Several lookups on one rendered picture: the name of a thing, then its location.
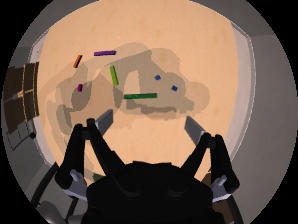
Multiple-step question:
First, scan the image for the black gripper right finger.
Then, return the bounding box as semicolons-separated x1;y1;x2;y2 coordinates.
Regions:
166;116;240;203

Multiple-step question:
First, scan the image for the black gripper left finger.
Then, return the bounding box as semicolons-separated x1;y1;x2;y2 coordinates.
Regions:
54;109;143;201

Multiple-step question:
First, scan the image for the purple rod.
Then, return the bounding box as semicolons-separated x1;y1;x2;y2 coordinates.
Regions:
94;50;116;56

